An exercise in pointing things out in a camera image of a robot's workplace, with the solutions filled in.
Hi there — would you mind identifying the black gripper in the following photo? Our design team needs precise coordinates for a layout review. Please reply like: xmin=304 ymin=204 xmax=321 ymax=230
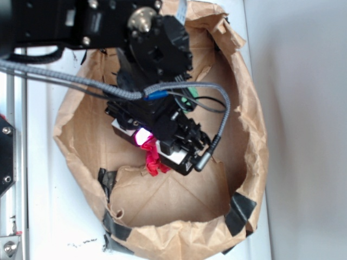
xmin=105 ymin=93 xmax=211 ymax=157

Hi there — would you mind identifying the red paper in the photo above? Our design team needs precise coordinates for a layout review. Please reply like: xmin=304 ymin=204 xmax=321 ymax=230
xmin=140 ymin=136 xmax=171 ymax=177

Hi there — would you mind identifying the aluminium frame rail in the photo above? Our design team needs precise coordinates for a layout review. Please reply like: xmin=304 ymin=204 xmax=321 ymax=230
xmin=1 ymin=72 xmax=29 ymax=259

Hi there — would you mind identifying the grey braided cable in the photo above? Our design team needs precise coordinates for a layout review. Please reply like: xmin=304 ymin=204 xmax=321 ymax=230
xmin=0 ymin=60 xmax=233 ymax=172

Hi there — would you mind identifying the green foam golf ball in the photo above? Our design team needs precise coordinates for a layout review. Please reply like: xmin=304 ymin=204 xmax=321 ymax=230
xmin=179 ymin=88 xmax=197 ymax=113

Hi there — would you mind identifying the brown paper bag tray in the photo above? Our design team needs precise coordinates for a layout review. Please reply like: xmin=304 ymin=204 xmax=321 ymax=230
xmin=53 ymin=1 xmax=269 ymax=259

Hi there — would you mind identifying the black metal bracket plate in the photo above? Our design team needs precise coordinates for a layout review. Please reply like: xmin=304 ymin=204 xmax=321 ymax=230
xmin=0 ymin=116 xmax=15 ymax=197

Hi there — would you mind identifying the black tape bottom left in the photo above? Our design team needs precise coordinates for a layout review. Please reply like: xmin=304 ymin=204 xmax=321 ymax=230
xmin=98 ymin=168 xmax=134 ymax=256

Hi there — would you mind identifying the black tape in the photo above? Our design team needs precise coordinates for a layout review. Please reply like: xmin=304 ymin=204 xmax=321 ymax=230
xmin=98 ymin=168 xmax=134 ymax=256
xmin=222 ymin=191 xmax=259 ymax=255

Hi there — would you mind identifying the black tape bottom right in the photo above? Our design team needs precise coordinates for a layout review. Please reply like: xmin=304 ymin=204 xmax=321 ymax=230
xmin=222 ymin=191 xmax=259 ymax=255

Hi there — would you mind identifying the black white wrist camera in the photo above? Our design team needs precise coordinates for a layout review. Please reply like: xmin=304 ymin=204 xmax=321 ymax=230
xmin=112 ymin=119 xmax=193 ymax=176

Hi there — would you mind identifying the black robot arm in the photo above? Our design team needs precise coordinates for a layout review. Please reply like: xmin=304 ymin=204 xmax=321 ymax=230
xmin=1 ymin=1 xmax=210 ymax=157

